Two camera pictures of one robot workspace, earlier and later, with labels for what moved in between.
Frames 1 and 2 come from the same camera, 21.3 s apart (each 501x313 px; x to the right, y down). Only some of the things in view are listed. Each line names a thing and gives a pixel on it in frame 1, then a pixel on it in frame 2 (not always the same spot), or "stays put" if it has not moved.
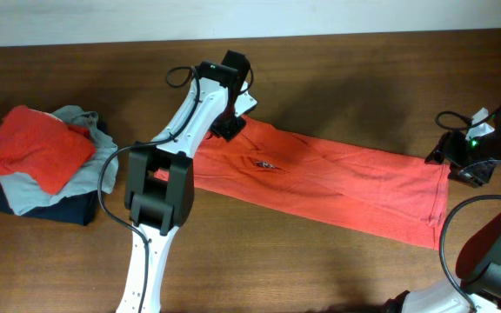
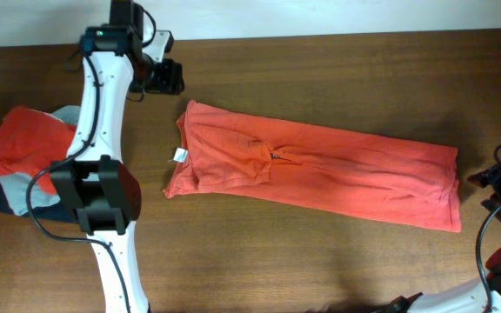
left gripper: x=230 y=130 → x=170 y=82
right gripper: x=448 y=148 → x=499 y=177
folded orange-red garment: x=33 y=143 stays put
